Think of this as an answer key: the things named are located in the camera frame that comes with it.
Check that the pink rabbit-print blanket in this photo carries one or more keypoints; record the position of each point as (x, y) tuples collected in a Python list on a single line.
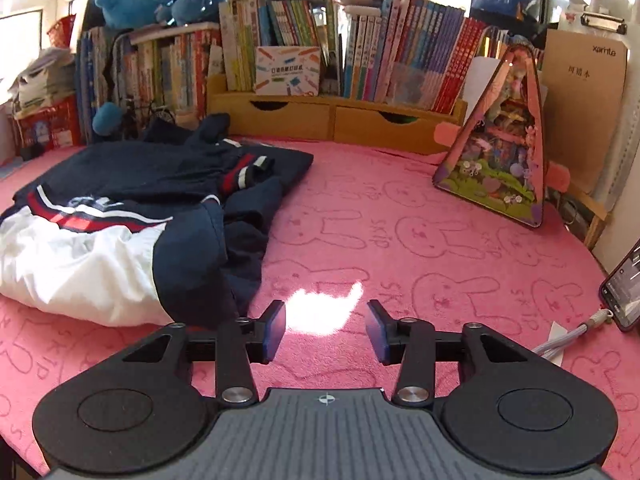
[(425, 260)]

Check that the row of colourful books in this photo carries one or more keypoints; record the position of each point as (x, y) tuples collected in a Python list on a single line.
[(400, 50)]

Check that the pink triangular toy house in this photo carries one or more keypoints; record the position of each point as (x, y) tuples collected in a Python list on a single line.
[(500, 160)]

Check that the red mesh basket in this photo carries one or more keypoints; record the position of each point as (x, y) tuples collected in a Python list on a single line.
[(62, 32)]

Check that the wooden easel stand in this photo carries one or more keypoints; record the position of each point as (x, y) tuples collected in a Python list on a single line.
[(597, 220)]

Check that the navy and white jacket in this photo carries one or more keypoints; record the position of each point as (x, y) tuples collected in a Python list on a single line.
[(75, 260)]

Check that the black miniature bicycle model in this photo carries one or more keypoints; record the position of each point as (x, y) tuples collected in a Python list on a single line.
[(160, 115)]

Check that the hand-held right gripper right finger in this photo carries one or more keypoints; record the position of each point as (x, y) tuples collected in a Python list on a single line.
[(376, 332)]

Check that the white paper sheet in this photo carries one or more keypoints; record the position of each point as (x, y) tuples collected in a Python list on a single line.
[(477, 80)]

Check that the red plastic crate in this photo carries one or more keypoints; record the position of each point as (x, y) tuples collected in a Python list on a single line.
[(50, 127)]

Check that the brown clipboard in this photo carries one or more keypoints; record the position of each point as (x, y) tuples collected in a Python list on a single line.
[(585, 110)]

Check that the stack of papers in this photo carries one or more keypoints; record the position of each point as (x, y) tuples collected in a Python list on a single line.
[(42, 80)]

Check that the white box with colourful print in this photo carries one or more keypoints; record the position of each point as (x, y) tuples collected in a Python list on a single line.
[(287, 70)]

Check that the round blue plush ball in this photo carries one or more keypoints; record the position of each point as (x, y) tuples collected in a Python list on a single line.
[(107, 119)]

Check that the smartphone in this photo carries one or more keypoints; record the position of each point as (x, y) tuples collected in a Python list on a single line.
[(625, 295)]

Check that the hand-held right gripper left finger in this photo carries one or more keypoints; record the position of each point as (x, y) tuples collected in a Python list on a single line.
[(274, 332)]

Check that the wooden drawer organizer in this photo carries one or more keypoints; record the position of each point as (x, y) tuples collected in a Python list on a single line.
[(300, 120)]

